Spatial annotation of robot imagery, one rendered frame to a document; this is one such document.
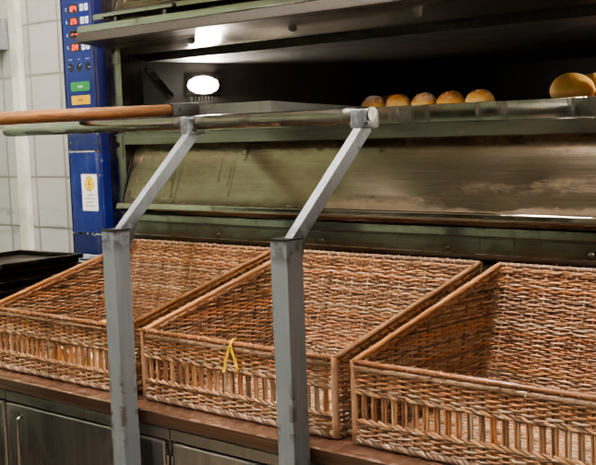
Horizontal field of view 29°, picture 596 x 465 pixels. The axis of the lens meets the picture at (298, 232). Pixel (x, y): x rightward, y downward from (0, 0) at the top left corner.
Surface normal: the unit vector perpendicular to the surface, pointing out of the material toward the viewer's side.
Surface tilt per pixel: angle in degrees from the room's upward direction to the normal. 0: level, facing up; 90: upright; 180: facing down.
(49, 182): 90
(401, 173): 70
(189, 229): 90
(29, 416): 91
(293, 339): 90
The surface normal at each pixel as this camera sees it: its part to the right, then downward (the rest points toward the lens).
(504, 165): -0.66, -0.26
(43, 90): -0.69, 0.09
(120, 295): 0.73, 0.04
